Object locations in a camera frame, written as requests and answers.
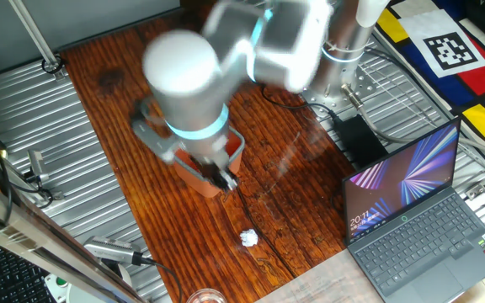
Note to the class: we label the orange trash can grey rim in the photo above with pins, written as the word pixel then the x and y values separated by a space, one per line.
pixel 198 179

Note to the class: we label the black power adapter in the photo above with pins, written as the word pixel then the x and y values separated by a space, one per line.
pixel 360 141

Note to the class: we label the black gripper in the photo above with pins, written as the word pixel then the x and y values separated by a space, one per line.
pixel 214 170

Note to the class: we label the shiny metal frame bar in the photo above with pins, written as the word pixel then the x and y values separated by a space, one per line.
pixel 36 235

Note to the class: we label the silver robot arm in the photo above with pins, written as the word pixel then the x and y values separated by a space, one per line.
pixel 188 84

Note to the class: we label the dark grey laptop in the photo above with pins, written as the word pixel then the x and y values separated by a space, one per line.
pixel 419 235

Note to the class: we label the clear glass cup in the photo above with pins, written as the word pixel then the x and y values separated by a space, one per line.
pixel 206 296

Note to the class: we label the white box green button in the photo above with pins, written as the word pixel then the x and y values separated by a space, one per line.
pixel 59 284

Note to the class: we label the thin metal pole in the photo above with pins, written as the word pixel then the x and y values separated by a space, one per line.
pixel 36 38

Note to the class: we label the white paper with marker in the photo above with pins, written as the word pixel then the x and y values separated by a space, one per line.
pixel 444 44

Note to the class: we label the black keyboard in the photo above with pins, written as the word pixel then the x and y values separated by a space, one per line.
pixel 15 282

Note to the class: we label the colourful block pattern cloth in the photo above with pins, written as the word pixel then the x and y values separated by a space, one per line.
pixel 482 88

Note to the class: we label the small grey camera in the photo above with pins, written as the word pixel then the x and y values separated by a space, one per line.
pixel 37 165

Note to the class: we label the white paper ball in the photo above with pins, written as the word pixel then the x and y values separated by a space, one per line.
pixel 249 238

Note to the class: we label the silver depth camera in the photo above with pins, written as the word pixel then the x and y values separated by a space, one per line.
pixel 110 249

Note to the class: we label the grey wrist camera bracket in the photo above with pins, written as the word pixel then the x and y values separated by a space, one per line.
pixel 154 139

